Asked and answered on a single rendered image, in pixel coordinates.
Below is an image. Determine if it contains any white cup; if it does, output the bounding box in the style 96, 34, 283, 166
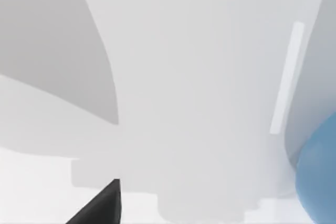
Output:
72, 0, 332, 224

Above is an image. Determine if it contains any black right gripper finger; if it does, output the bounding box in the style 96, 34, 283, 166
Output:
65, 178, 122, 224

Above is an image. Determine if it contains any blue cup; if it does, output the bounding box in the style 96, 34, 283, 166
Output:
294, 112, 336, 224

